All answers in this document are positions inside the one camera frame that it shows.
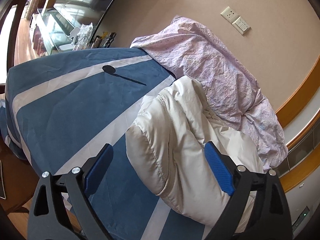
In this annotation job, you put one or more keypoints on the white wall socket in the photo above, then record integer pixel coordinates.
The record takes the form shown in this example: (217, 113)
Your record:
(229, 13)

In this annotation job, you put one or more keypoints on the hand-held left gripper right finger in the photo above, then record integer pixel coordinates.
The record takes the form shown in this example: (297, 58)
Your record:
(218, 167)

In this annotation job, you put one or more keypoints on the glass television stand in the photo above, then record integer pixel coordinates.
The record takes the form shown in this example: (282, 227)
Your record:
(55, 30)

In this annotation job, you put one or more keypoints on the white down jacket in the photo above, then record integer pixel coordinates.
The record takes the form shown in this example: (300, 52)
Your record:
(175, 142)

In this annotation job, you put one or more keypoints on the white standing appliance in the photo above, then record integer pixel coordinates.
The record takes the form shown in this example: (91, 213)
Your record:
(305, 205)

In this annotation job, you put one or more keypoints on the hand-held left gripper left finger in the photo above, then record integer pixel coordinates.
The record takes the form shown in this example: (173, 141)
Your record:
(98, 170)

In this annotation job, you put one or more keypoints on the flat screen television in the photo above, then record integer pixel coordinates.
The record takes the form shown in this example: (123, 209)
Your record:
(87, 5)

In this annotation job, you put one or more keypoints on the clear plastic bag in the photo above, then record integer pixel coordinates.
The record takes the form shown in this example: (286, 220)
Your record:
(86, 33)

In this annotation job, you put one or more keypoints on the dark bottles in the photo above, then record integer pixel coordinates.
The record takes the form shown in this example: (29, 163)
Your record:
(106, 40)

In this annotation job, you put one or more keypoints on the dark wooden chair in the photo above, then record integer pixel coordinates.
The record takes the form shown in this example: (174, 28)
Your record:
(17, 30)

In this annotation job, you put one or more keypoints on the white wall switch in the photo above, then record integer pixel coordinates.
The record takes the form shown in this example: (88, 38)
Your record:
(241, 25)

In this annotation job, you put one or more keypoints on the blue white striped bed sheet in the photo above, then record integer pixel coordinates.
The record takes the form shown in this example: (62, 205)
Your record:
(62, 105)

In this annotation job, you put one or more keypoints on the cardboard box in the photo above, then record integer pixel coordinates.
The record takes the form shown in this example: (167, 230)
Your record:
(50, 1)

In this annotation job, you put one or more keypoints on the pink crumpled quilt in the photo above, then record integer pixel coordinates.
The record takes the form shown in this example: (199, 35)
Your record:
(212, 67)

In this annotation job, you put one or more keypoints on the frosted glass door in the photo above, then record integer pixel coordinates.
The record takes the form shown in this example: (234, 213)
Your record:
(300, 152)

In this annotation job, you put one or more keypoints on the wooden table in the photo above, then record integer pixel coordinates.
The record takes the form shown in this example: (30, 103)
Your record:
(17, 187)

